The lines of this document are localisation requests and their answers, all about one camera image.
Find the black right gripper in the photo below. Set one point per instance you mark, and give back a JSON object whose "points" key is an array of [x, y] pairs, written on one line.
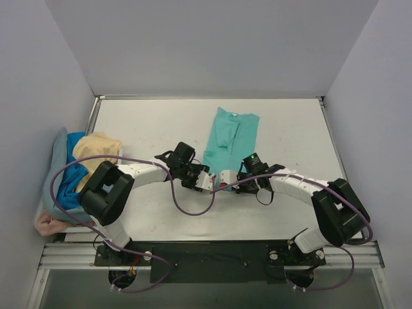
{"points": [[246, 181]]}

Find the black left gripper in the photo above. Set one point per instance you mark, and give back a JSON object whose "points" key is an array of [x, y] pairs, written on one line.
{"points": [[190, 179]]}

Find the teal t shirt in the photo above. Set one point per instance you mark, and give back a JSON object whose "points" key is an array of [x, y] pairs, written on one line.
{"points": [[232, 138]]}

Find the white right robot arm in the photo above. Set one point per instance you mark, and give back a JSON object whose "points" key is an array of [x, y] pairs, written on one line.
{"points": [[341, 217]]}

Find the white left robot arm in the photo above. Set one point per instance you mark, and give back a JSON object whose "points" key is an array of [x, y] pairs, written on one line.
{"points": [[105, 194]]}

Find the white laundry bin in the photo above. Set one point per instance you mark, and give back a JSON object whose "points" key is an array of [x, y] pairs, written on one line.
{"points": [[70, 182]]}

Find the pink t shirt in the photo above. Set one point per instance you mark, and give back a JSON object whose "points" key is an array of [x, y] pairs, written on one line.
{"points": [[47, 225]]}

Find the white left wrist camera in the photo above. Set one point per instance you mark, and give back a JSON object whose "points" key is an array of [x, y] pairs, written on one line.
{"points": [[206, 181]]}

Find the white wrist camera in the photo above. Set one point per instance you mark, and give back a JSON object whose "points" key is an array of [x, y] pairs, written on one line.
{"points": [[206, 181], [226, 177]]}

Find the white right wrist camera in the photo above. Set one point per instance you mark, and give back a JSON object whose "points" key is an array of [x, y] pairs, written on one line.
{"points": [[226, 177]]}

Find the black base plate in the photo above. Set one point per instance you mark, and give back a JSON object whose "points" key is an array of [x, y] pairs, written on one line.
{"points": [[215, 261]]}

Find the aluminium frame rail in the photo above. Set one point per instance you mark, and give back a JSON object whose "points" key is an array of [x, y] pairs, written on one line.
{"points": [[81, 256]]}

